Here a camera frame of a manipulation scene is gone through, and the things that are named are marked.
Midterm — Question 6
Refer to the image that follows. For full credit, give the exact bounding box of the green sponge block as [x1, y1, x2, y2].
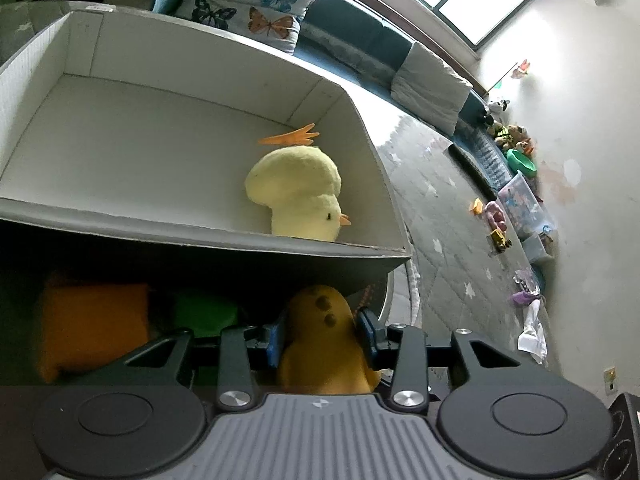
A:
[175, 298, 236, 338]

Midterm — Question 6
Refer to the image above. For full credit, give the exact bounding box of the orange sponge block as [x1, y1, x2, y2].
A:
[37, 284, 150, 384]

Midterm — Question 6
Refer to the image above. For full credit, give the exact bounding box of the pale yellow plush duck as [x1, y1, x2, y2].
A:
[244, 124, 350, 243]

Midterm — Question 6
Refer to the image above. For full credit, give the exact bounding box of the purple toy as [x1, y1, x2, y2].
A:
[511, 269, 542, 306]

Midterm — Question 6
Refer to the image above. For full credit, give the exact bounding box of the small yellow toy truck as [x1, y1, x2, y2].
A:
[489, 228, 512, 252]

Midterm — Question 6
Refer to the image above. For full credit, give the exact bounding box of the pink toy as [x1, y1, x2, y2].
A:
[484, 200, 508, 232]

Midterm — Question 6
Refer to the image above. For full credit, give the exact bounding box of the clear plastic storage bin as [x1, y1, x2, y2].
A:
[498, 172, 555, 240]

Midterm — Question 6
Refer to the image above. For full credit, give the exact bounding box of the black remote control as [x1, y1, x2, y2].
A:
[447, 143, 498, 196]

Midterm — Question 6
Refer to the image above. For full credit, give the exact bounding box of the green plastic bowl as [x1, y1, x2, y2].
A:
[506, 148, 537, 179]

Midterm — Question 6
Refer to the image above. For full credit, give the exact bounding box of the stuffed toy pile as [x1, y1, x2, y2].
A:
[485, 100, 534, 157]

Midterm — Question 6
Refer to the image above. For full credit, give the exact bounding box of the white cushion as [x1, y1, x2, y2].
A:
[390, 41, 472, 136]

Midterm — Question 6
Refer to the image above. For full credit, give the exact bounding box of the grey cardboard storage box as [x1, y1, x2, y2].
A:
[1, 9, 410, 294]

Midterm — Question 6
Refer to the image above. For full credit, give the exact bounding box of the blue sofa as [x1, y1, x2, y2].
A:
[104, 0, 513, 191]

